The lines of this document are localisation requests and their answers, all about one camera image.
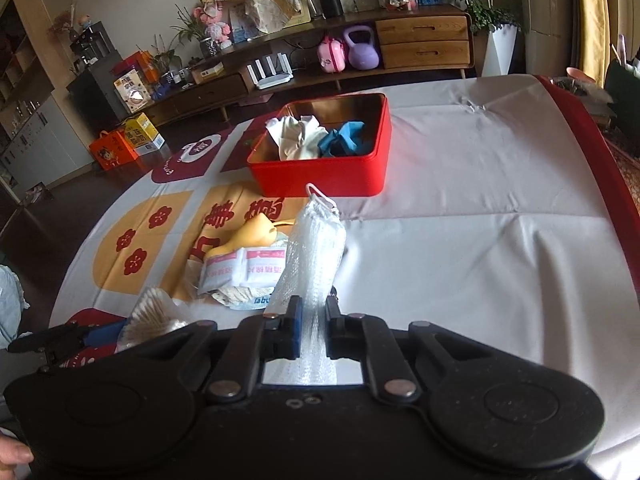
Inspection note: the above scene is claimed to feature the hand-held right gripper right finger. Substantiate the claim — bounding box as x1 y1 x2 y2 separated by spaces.
325 296 476 405

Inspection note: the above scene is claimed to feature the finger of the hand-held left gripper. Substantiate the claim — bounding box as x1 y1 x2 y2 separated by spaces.
7 320 127 362

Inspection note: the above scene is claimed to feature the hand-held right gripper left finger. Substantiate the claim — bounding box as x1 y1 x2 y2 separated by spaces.
150 296 304 405

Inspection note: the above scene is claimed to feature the blue cartoon face mask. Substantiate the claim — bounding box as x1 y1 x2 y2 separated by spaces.
234 286 276 312

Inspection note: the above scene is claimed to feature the pack of cotton swabs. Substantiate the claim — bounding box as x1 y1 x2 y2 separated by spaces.
116 286 197 357

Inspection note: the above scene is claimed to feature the white wipe packet red label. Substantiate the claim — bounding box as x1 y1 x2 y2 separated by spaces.
242 247 289 287
197 254 247 295

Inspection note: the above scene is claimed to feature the clear bubble wrap bag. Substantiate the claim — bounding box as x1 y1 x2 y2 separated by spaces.
264 183 349 387

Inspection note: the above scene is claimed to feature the red tin box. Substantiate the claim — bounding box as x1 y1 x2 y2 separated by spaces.
246 92 391 199

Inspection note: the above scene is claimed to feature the person's left hand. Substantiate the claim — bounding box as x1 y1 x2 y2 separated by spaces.
0 434 35 467

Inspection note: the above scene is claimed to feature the white plastic bag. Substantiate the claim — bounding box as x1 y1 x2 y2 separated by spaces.
0 264 29 352

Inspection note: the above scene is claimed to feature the orange gift box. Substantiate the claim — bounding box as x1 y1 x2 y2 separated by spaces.
88 129 137 171

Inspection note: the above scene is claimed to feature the printed white tablecloth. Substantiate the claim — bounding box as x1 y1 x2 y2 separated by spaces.
49 74 640 480

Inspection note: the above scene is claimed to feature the blue cloth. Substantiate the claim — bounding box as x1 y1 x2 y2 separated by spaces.
317 120 377 157

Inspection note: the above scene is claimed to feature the white cloth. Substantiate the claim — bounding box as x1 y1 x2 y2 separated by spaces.
265 115 329 162

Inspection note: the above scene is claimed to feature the yellow carton box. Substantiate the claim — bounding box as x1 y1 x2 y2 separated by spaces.
122 112 167 156

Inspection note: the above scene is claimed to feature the white cupboard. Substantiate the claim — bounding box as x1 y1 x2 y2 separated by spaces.
0 0 97 197

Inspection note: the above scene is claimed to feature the black cabinet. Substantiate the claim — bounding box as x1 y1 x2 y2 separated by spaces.
66 64 132 127

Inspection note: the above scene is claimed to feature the printed cardboard box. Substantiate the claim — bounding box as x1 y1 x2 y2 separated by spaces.
112 69 152 114

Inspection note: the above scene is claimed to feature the white router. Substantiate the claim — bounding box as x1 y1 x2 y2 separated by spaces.
247 54 295 91

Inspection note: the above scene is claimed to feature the red orange box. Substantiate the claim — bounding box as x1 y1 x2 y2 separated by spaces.
110 51 161 84

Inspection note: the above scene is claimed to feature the small white box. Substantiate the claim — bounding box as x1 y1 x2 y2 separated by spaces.
191 63 225 85

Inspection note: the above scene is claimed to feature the pink backpack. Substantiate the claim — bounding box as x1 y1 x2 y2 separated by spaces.
317 35 349 75

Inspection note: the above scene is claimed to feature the purple kettlebell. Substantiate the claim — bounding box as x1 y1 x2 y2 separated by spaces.
342 25 384 71

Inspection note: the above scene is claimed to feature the black coffee machine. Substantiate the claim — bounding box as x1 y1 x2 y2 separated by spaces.
69 22 112 69

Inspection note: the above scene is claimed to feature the wooden TV cabinet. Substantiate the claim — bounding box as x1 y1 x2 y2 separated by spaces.
144 4 476 127

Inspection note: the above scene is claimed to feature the pink plush toy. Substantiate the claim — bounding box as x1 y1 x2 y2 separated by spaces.
193 0 234 44

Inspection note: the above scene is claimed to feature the potted plant white pot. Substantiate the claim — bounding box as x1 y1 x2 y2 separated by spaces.
439 0 524 79

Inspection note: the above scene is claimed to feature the green chair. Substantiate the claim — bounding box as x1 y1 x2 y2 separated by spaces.
604 57 640 127

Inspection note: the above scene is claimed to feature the yellow curtain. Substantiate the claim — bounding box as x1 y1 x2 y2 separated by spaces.
572 0 614 89

